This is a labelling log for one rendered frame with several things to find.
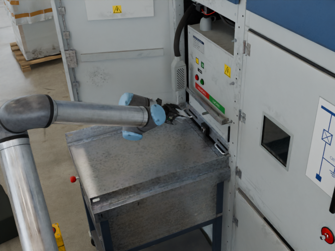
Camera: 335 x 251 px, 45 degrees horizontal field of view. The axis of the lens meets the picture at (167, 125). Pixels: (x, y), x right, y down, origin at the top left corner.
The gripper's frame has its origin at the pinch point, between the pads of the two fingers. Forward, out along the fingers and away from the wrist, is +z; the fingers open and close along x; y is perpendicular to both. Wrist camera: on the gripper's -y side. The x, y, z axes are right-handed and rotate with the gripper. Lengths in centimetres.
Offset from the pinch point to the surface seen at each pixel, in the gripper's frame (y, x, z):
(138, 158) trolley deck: 1.4, -28.4, -14.9
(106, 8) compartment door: -45, 30, -42
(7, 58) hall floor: -394, -128, -20
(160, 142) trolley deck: -6.9, -20.6, -1.4
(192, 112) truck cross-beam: -18.1, -3.1, 17.4
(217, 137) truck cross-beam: 11.0, -2.8, 17.2
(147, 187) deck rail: 27.0, -28.0, -20.3
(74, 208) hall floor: -69, -118, -1
